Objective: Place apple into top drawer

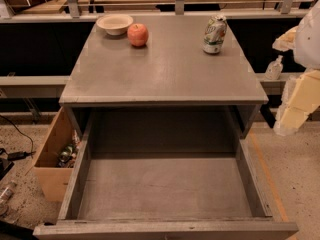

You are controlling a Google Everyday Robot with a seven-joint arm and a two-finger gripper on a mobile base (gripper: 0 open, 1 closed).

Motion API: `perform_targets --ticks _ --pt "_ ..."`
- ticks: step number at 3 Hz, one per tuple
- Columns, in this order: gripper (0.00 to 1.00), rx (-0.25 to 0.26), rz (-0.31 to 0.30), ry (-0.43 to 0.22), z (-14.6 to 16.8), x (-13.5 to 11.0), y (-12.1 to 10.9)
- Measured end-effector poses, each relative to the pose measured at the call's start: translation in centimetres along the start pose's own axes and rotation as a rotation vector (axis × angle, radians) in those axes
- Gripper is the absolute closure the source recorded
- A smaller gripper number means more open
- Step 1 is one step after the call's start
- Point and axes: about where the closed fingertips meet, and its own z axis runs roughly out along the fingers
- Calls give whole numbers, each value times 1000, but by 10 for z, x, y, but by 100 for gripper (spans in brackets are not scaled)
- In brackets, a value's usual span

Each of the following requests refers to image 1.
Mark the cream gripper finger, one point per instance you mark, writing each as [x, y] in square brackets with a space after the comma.
[286, 41]
[300, 98]

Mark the red apple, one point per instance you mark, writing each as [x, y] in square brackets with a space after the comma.
[138, 34]

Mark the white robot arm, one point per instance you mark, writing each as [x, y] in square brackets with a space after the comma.
[307, 40]

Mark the open grey top drawer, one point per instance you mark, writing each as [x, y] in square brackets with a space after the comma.
[164, 174]

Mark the clear sanitizer pump bottle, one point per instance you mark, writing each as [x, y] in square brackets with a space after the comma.
[274, 69]

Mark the green white soda can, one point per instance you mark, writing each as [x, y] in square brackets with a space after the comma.
[214, 34]

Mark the grey wooden cabinet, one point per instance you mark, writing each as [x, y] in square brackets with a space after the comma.
[171, 69]

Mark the white paper bowl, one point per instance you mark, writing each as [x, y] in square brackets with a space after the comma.
[115, 24]

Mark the cans inside cardboard box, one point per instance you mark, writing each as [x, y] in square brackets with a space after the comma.
[67, 157]

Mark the cardboard box on floor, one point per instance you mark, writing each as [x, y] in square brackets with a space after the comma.
[54, 178]

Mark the plastic bottle on floor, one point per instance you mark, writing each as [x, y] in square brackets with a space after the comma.
[7, 191]

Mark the black power adapter with cable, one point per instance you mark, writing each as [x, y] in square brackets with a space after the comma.
[14, 156]

